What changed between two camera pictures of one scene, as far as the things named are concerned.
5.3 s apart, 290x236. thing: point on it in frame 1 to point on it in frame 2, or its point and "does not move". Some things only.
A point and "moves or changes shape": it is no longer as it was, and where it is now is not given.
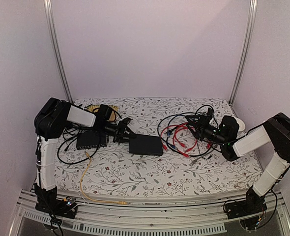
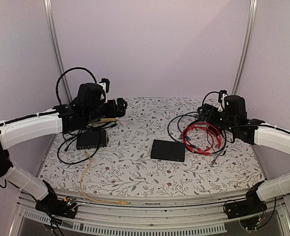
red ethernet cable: (187, 150) moves or changes shape
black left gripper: (121, 133) to (113, 113)
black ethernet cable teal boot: (182, 154) to (188, 149)
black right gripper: (203, 120) to (207, 107)
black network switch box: (145, 144) to (168, 150)
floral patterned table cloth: (155, 146) does not move
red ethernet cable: (182, 144) moves or changes shape
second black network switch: (91, 139) does not move
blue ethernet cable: (172, 146) to (188, 138)
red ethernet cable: (164, 146) moves or changes shape
